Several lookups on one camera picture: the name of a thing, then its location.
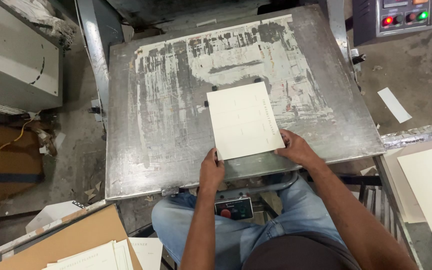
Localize person's dark shirt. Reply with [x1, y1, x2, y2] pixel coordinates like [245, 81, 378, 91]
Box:
[241, 231, 363, 270]

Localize white paper strip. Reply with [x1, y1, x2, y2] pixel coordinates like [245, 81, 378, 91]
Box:
[377, 87, 413, 124]

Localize stack of blank cream sheets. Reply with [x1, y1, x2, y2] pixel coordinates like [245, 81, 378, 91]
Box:
[383, 136, 432, 257]

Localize person's blue jeans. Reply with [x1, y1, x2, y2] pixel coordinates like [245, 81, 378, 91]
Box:
[151, 174, 346, 270]

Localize single printed cream sheet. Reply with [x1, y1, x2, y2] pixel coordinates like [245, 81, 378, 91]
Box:
[128, 237, 163, 270]

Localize yellow cable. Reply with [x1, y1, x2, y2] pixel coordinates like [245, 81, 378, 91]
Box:
[0, 118, 34, 168]

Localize stack of printed cream sheets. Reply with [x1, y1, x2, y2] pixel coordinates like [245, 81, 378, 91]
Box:
[41, 239, 135, 270]

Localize metal machine frame bar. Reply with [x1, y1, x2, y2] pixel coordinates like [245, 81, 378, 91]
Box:
[75, 0, 125, 124]

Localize metal side table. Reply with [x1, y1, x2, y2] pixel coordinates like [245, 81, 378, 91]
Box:
[373, 120, 432, 270]

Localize cream printed card sheet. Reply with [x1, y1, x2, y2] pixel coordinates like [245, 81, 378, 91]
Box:
[206, 81, 286, 161]

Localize grey control panel with lights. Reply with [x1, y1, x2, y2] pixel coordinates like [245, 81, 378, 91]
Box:
[352, 0, 432, 47]

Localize small black switch box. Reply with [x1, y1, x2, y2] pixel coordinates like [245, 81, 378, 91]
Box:
[214, 197, 254, 221]

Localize person's right hand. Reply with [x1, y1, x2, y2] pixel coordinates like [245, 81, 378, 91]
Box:
[274, 129, 323, 169]

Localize brown cardboard board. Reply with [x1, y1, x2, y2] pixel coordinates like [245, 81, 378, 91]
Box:
[0, 204, 143, 270]

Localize person's left hand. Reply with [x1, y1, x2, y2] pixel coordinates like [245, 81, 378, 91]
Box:
[199, 147, 226, 194]

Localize grey metal cabinet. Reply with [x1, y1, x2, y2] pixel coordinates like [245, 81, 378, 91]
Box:
[0, 0, 64, 113]

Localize worn metal press platen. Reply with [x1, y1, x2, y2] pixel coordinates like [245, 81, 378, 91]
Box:
[104, 4, 386, 200]

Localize brown cardboard box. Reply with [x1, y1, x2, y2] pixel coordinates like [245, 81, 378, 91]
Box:
[0, 124, 45, 204]

